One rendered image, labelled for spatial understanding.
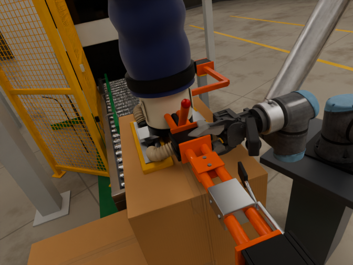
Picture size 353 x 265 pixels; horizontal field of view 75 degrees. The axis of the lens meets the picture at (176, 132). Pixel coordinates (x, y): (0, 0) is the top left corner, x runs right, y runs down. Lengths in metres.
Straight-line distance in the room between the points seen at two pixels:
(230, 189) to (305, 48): 0.55
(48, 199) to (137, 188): 1.68
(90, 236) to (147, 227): 0.72
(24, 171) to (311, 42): 2.00
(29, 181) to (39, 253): 0.87
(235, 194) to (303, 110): 0.35
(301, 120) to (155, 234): 0.51
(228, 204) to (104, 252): 0.93
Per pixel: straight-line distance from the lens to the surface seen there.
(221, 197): 0.44
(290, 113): 0.68
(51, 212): 2.43
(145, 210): 0.64
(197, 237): 0.78
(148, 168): 0.72
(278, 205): 2.02
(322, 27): 0.86
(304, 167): 1.23
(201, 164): 0.51
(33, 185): 2.23
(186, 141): 0.58
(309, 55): 0.85
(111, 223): 1.36
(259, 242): 0.38
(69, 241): 1.40
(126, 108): 2.44
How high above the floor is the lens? 1.55
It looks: 33 degrees down
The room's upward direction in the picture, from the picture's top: 11 degrees counter-clockwise
